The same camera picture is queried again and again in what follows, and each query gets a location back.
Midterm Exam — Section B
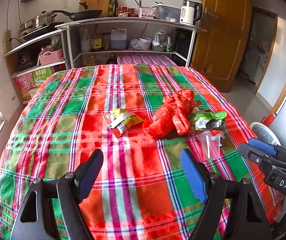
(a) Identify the pink plastic basket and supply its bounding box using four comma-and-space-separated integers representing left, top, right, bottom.
38, 49, 63, 66

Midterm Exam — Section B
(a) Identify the black frying pan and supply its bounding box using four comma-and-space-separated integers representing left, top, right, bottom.
51, 2, 102, 21

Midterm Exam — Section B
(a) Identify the red plastic bag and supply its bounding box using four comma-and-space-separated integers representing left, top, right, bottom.
142, 89, 201, 139

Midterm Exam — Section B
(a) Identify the white round trash bin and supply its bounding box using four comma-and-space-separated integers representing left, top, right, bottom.
249, 122, 281, 145

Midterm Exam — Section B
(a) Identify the white metal kitchen shelf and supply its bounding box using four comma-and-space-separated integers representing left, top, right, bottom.
3, 16, 208, 104

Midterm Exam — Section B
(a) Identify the clear oil jug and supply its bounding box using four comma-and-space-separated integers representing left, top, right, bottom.
110, 29, 127, 50

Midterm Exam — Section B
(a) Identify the green snack wrapper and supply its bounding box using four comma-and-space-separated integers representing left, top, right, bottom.
189, 111, 227, 131

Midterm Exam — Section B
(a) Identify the colourful food carton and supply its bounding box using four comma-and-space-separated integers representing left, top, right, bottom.
15, 67, 55, 100

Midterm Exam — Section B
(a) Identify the red green plaid tablecloth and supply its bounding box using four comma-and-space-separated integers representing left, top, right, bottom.
0, 64, 275, 239

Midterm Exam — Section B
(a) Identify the dark sauce bottle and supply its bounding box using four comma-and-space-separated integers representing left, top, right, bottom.
113, 0, 119, 17

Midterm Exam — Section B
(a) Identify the steel steamer pot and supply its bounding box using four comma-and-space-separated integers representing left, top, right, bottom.
20, 11, 57, 36

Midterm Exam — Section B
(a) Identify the clear lidded container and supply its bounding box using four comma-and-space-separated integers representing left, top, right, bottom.
153, 4, 181, 23

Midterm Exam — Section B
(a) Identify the brown wooden door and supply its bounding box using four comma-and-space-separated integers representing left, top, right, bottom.
191, 0, 251, 93

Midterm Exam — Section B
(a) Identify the pink utensil holder box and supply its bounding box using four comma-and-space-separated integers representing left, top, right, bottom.
138, 7, 156, 18

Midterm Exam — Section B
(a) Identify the yellow snack wrapper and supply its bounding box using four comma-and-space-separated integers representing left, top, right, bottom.
103, 108, 144, 138

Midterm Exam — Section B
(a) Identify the yellow label oil bottle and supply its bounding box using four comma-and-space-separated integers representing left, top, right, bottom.
90, 24, 102, 51

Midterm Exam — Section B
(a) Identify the white electric kettle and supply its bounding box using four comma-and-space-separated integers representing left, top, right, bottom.
179, 0, 203, 25

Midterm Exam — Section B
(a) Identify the pink lid storage box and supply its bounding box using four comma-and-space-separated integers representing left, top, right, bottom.
117, 54, 177, 67

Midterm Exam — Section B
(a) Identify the wall power socket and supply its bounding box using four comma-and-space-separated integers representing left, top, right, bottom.
3, 30, 12, 54

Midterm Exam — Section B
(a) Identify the clear plastic cup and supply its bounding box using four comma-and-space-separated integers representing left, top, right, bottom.
197, 130, 223, 161

